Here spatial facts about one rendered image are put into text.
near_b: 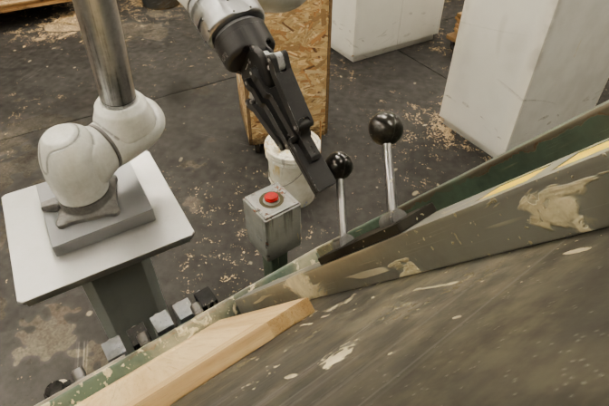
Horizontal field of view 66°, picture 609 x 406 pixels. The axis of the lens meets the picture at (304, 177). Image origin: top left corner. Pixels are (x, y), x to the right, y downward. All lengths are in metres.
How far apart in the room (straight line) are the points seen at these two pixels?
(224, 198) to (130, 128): 1.31
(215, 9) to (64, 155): 0.87
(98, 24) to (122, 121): 0.30
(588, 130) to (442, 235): 0.24
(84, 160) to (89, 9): 0.41
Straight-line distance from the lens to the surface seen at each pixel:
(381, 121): 0.50
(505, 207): 0.34
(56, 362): 2.29
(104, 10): 1.30
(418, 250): 0.43
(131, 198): 1.57
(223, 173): 2.86
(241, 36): 0.61
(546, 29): 2.72
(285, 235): 1.32
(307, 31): 2.62
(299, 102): 0.58
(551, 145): 0.61
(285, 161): 2.34
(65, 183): 1.46
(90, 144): 1.44
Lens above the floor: 1.81
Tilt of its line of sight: 40 degrees down
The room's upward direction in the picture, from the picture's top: straight up
